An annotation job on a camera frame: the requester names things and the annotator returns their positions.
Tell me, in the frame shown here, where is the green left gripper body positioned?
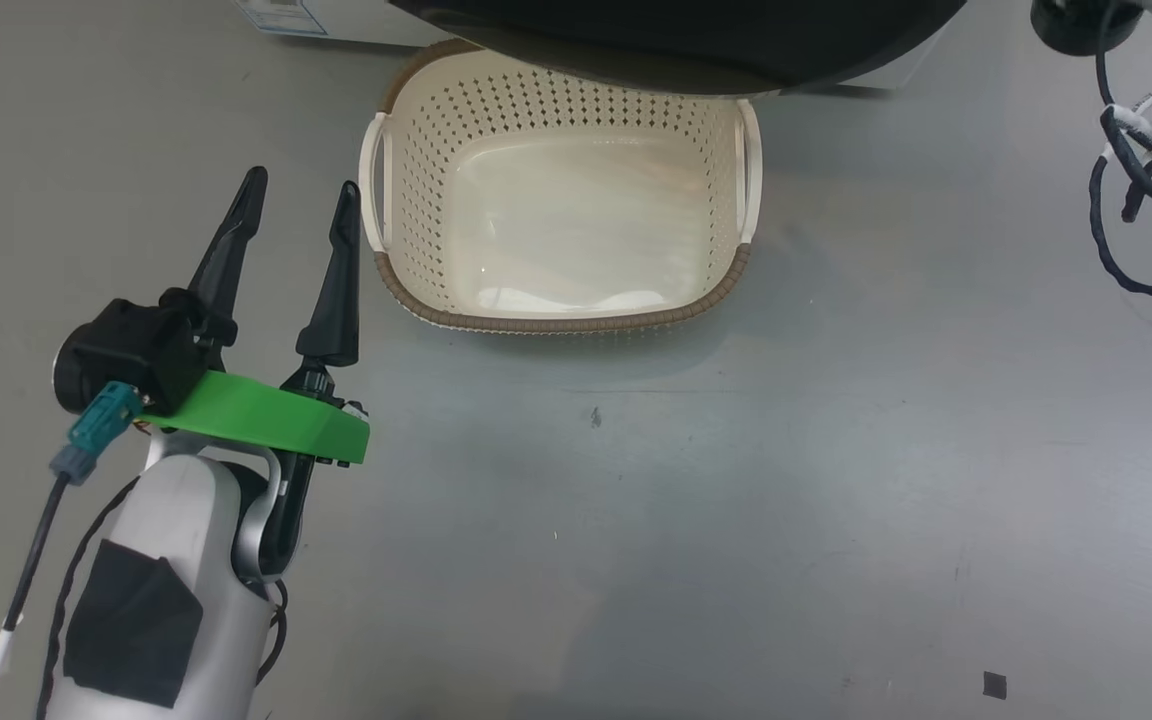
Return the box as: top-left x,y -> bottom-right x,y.
139,368 -> 371,468

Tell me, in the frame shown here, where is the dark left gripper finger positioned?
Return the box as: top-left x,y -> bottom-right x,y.
294,180 -> 363,395
184,166 -> 270,348

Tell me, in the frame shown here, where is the round glass washing machine door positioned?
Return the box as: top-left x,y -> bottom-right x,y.
386,0 -> 969,97

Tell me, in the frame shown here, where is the cream perforated laundry basket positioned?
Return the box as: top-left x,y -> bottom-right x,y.
359,39 -> 764,337

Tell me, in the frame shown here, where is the white front-load washing machine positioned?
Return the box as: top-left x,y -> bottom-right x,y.
234,0 -> 942,93

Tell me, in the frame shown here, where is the teal-plug left camera cable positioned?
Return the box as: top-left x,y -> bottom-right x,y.
0,381 -> 143,720

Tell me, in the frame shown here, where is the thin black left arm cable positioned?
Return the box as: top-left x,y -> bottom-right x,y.
34,478 -> 142,720

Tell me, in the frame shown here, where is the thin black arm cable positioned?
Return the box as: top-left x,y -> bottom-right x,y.
1086,0 -> 1152,298
34,478 -> 142,720

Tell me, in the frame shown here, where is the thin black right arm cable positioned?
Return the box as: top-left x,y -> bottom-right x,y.
1086,0 -> 1152,298

